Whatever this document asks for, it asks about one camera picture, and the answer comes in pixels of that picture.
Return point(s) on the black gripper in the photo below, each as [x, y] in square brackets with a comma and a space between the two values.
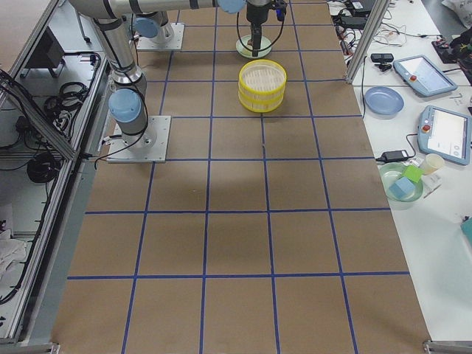
[255, 14]

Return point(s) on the yellow top steamer layer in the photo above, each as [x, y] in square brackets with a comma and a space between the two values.
[262, 77]

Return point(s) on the yellow steamer layer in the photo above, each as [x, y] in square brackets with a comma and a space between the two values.
[262, 77]
[259, 105]

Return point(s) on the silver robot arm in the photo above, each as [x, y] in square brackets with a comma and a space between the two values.
[160, 18]
[177, 92]

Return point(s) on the yellow bottom steamer layer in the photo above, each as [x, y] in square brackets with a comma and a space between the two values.
[259, 105]

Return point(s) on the black webcam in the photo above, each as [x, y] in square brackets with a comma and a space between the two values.
[382, 60]

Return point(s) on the blue round plate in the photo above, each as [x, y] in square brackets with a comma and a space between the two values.
[384, 101]

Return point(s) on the teach pendant near plate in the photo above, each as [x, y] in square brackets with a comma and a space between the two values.
[426, 79]

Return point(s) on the black power adapter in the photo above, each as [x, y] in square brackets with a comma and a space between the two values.
[394, 156]

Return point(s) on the green foam cube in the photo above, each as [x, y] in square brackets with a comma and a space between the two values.
[412, 173]

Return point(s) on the blue foam cube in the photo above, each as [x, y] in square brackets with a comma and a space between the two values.
[402, 188]

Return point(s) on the beige paper cup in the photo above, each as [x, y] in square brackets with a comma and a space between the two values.
[432, 163]

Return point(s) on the white crumpled cloth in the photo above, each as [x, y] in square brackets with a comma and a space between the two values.
[13, 247]

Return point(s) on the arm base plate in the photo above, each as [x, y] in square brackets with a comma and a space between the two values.
[161, 39]
[151, 147]

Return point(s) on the aluminium frame post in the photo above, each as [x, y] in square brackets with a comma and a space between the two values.
[373, 23]

